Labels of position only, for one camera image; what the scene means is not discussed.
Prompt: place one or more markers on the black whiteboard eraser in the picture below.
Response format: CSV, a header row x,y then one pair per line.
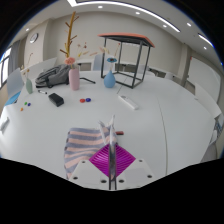
x,y
56,99

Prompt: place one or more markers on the pink vase with flowers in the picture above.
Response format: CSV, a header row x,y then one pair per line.
x,y
74,80

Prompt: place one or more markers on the black frame orange-top table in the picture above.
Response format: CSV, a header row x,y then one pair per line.
x,y
126,36

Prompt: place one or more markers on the grey curtain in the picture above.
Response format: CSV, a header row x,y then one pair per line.
x,y
14,56

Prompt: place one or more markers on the black marker pen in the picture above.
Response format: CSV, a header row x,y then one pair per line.
x,y
42,92

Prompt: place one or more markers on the white chair with blue seat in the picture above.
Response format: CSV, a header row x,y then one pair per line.
x,y
15,83

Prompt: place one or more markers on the white flat bar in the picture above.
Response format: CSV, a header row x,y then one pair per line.
x,y
128,102

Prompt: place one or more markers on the green vase with twigs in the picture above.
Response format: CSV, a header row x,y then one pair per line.
x,y
29,86

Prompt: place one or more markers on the red round magnet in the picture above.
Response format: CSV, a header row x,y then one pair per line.
x,y
82,100

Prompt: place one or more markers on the ceiling lights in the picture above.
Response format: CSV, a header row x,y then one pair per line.
x,y
100,6

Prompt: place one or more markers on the window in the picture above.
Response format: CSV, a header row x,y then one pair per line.
x,y
4,68

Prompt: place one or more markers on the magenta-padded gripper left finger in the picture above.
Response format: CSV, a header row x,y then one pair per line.
x,y
100,163

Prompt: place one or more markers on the white wall board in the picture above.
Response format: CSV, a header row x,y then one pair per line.
x,y
203,78

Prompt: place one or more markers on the grey backpack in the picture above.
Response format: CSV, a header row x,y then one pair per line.
x,y
53,76

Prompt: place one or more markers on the striped pink grey towel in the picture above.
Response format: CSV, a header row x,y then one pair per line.
x,y
83,140

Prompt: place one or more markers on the round wall clock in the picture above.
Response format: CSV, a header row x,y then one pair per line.
x,y
33,38

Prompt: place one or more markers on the blue vase with flowers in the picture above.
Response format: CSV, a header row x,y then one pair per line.
x,y
109,81

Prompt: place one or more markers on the green round magnet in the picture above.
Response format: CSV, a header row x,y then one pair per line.
x,y
25,103

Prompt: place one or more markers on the orange round magnet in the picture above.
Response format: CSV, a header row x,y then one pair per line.
x,y
21,109

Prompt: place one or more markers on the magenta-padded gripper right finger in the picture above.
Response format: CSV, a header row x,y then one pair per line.
x,y
125,164

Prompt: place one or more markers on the wooden coat rack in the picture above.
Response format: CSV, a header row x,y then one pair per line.
x,y
69,36

